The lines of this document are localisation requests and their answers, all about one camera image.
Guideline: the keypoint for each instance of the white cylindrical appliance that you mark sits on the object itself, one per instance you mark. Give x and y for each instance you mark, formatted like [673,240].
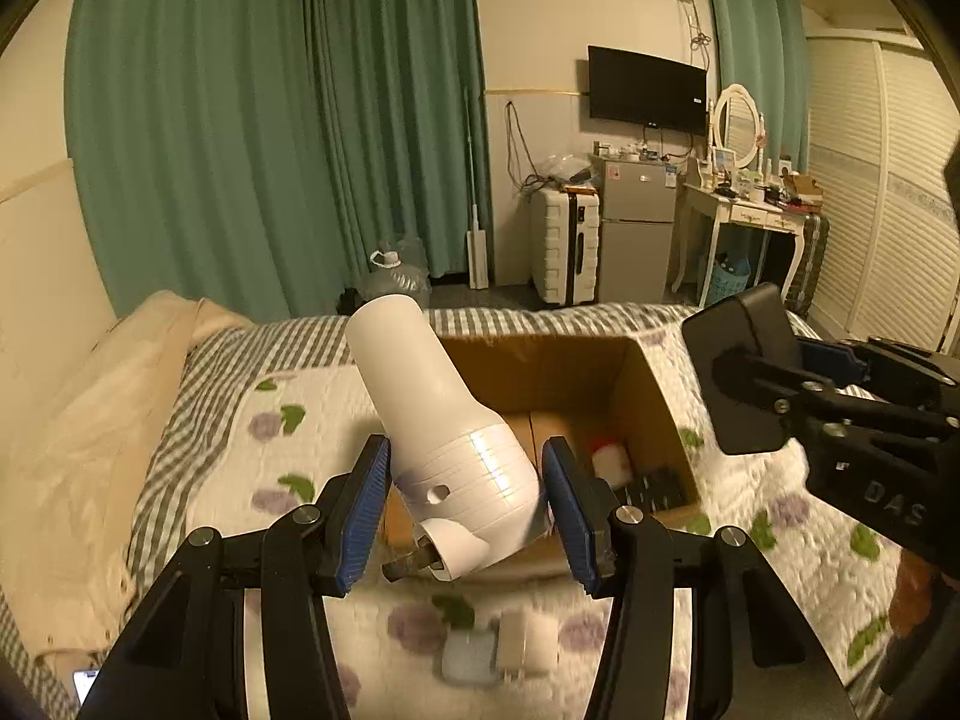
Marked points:
[420,390]

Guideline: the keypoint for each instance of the white suitcase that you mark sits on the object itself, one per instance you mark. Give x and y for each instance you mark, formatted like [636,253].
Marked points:
[555,247]

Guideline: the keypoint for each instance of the narrow green curtain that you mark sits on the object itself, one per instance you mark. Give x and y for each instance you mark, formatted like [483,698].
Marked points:
[750,37]

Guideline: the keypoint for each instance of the clear plastic bag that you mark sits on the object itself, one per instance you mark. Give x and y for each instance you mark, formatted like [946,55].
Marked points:
[561,171]

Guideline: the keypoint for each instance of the black wall television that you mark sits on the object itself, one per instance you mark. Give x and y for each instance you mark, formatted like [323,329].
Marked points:
[645,90]

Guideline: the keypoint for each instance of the smartphone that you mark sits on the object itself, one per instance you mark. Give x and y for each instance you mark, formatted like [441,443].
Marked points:
[87,688]

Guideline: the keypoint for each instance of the beige pillow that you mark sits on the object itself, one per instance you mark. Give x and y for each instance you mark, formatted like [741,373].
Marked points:
[97,427]

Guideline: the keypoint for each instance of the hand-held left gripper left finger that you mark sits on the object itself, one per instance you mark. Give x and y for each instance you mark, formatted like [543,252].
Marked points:
[366,517]

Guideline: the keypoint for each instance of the blue plastic basket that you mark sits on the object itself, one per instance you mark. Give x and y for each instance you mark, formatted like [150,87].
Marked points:
[729,277]

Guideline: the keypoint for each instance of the white oval mirror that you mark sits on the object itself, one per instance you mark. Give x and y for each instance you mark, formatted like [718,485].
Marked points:
[736,124]

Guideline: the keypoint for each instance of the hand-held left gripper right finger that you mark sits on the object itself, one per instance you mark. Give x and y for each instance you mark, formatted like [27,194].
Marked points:
[567,517]

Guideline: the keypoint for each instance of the grey small fridge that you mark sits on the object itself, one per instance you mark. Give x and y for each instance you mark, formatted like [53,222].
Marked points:
[634,240]

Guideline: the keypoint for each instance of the white bottle with red cap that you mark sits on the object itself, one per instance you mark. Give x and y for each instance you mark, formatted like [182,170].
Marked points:
[609,461]

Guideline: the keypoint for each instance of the light blue small case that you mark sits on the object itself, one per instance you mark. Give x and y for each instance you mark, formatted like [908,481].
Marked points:
[469,658]

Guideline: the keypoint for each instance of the floral white quilt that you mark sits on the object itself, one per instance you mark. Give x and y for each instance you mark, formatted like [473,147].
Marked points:
[300,457]

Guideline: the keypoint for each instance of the white flat mop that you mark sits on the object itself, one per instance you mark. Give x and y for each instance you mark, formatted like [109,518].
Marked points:
[477,255]

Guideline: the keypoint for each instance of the white charger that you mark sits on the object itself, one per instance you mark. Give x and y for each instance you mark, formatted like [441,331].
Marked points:
[526,641]

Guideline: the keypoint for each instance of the brown cardboard box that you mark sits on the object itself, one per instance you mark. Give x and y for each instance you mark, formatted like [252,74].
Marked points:
[540,375]

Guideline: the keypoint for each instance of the black ribbed flat item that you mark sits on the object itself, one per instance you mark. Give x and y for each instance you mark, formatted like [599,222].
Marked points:
[654,489]

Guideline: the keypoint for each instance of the wide green curtain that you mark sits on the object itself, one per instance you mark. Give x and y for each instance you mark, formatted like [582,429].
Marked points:
[187,127]

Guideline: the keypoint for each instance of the white louvred wardrobe doors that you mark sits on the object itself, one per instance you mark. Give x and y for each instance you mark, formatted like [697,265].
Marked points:
[877,195]

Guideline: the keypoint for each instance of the clear plastic water jug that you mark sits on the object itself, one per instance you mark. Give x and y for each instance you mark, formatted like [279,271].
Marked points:
[394,274]

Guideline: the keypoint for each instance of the white dressing table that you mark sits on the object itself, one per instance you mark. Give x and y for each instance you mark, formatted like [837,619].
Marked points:
[720,202]

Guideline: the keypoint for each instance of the dark green suitcase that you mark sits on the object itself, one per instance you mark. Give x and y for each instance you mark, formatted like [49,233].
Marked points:
[810,262]

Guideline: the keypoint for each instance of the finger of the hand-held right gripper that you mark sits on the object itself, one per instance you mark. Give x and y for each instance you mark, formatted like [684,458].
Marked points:
[829,360]
[780,390]

